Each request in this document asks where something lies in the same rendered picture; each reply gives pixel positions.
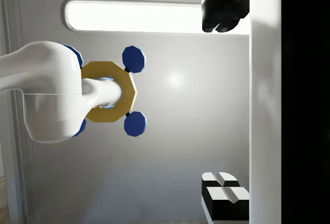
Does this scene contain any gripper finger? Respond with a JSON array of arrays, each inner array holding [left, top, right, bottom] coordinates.
[[200, 0, 250, 34], [201, 171, 250, 224]]

